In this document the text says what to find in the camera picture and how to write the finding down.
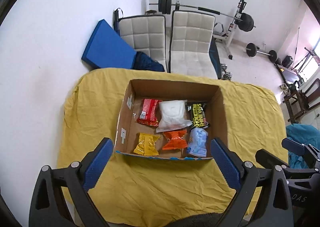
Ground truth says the light blue tissue pack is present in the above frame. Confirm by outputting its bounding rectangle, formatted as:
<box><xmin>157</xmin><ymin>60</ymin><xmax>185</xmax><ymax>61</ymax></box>
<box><xmin>187</xmin><ymin>127</ymin><xmax>208</xmax><ymax>158</ymax></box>

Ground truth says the black shoe wipes pack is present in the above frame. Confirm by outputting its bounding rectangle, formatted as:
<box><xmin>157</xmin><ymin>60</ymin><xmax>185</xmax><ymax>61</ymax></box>
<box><xmin>187</xmin><ymin>102</ymin><xmax>210</xmax><ymax>129</ymax></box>

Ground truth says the orange snack packet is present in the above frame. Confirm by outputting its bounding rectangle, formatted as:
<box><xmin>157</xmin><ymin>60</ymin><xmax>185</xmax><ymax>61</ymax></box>
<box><xmin>162</xmin><ymin>129</ymin><xmax>188</xmax><ymax>150</ymax></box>

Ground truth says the white plastic bag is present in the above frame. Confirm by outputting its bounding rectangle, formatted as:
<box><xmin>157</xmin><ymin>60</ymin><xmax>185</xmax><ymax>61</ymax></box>
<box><xmin>156</xmin><ymin>100</ymin><xmax>192</xmax><ymax>133</ymax></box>

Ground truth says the yellow snack packet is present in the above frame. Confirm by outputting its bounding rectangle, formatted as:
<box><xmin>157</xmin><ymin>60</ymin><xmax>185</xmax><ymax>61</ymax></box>
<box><xmin>133</xmin><ymin>133</ymin><xmax>160</xmax><ymax>157</ymax></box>

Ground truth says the red snack packet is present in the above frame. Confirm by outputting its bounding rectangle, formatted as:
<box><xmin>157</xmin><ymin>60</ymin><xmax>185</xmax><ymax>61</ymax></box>
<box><xmin>137</xmin><ymin>98</ymin><xmax>161</xmax><ymax>127</ymax></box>

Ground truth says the dark wooden chair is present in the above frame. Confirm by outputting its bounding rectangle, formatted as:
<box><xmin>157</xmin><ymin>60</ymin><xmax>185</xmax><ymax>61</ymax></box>
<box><xmin>283</xmin><ymin>78</ymin><xmax>319</xmax><ymax>124</ymax></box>

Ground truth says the dark fleece garment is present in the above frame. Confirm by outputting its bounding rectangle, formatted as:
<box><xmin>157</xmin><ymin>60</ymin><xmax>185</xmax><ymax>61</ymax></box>
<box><xmin>165</xmin><ymin>213</ymin><xmax>222</xmax><ymax>227</ymax></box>

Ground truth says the black speaker box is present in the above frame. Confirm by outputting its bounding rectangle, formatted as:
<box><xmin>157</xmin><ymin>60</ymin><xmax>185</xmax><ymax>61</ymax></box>
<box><xmin>281</xmin><ymin>55</ymin><xmax>293</xmax><ymax>69</ymax></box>

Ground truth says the yellow table cloth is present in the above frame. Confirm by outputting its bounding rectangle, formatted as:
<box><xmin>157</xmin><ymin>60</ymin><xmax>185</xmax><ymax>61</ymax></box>
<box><xmin>57</xmin><ymin>68</ymin><xmax>287</xmax><ymax>226</ymax></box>

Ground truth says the chrome dumbbell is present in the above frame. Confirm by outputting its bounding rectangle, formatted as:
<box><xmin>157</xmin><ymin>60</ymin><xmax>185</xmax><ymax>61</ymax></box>
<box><xmin>221</xmin><ymin>64</ymin><xmax>232</xmax><ymax>81</ymax></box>

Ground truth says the barbell on floor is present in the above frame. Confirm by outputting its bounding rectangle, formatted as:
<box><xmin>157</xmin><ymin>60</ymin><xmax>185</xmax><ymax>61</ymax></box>
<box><xmin>246</xmin><ymin>43</ymin><xmax>278</xmax><ymax>63</ymax></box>

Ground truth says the open cardboard box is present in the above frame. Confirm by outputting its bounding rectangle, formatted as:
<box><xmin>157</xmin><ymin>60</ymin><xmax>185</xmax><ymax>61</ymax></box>
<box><xmin>114</xmin><ymin>79</ymin><xmax>228</xmax><ymax>160</ymax></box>

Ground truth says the black weight bench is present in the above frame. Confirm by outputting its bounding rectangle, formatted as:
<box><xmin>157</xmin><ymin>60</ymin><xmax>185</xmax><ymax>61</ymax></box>
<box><xmin>209</xmin><ymin>37</ymin><xmax>222</xmax><ymax>79</ymax></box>

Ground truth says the white weight rack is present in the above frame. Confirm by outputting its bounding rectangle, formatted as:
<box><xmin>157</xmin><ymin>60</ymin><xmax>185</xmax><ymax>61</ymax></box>
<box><xmin>175</xmin><ymin>0</ymin><xmax>247</xmax><ymax>60</ymax></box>

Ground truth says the barbell on rack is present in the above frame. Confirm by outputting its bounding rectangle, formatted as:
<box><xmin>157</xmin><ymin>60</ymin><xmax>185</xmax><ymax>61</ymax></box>
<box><xmin>149</xmin><ymin>0</ymin><xmax>255</xmax><ymax>32</ymax></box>

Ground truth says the right white padded chair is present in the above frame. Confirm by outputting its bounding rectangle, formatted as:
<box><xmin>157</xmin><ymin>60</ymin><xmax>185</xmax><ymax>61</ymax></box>
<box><xmin>169</xmin><ymin>11</ymin><xmax>217</xmax><ymax>79</ymax></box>

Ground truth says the white padded chair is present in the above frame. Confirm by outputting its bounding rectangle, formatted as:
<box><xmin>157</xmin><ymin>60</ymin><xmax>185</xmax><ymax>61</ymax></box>
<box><xmin>119</xmin><ymin>14</ymin><xmax>167</xmax><ymax>70</ymax></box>
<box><xmin>169</xmin><ymin>11</ymin><xmax>217</xmax><ymax>79</ymax></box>

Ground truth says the dark blue cloth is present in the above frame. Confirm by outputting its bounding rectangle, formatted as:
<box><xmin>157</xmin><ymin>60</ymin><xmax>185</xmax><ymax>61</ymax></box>
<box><xmin>132</xmin><ymin>51</ymin><xmax>165</xmax><ymax>72</ymax></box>

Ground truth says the blue foam mat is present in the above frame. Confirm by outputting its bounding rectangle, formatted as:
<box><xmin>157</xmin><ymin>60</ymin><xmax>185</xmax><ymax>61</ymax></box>
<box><xmin>81</xmin><ymin>19</ymin><xmax>136</xmax><ymax>69</ymax></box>

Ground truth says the left white padded chair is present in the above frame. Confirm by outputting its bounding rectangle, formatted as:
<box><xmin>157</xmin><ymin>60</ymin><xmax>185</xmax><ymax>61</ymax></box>
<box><xmin>119</xmin><ymin>14</ymin><xmax>167</xmax><ymax>70</ymax></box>

